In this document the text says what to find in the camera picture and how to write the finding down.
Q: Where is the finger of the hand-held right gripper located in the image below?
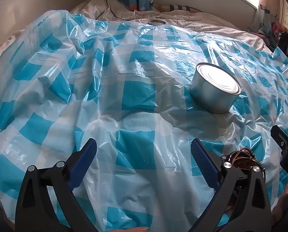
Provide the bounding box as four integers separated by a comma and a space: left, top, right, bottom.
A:
271, 125, 288, 153

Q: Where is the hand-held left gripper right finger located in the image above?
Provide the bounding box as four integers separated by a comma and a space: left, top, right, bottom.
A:
187, 138, 272, 232

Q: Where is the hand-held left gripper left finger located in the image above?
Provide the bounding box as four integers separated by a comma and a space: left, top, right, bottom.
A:
15, 138, 103, 232

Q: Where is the amber bead bracelet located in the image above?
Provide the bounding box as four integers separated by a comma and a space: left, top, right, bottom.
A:
220, 149, 267, 177

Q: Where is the silver tin can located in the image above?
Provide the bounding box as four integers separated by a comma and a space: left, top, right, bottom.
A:
190, 62, 242, 114

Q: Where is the person's bare leg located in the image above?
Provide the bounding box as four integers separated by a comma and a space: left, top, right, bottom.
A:
271, 181, 288, 227

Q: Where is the blue checked plastic sheet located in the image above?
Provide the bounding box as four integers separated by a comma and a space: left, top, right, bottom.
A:
0, 10, 288, 232

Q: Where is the pile of colourful clothes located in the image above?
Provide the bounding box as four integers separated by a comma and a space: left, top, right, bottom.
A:
251, 3, 288, 47

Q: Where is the white checked quilt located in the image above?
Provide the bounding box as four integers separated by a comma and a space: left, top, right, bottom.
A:
0, 0, 275, 68

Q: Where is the striped pillow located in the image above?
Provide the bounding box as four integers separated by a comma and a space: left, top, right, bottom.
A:
158, 4, 205, 14

